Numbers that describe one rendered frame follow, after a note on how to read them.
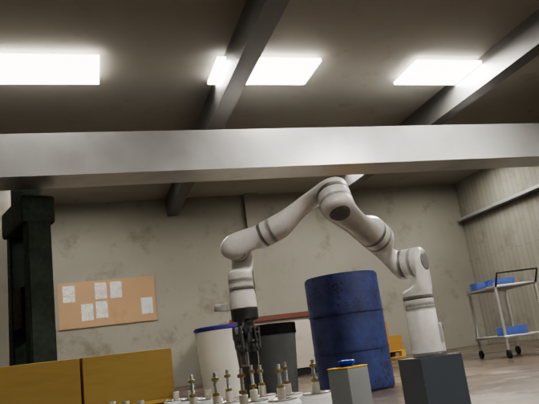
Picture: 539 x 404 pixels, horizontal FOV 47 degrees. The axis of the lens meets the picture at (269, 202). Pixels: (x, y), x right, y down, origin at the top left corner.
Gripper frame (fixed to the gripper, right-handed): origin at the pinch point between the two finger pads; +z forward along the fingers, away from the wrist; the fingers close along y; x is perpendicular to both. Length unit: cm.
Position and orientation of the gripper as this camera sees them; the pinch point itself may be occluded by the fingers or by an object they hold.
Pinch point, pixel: (249, 361)
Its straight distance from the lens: 172.1
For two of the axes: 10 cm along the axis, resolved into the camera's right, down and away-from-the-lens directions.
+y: 3.6, 1.8, 9.2
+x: -9.2, 2.0, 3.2
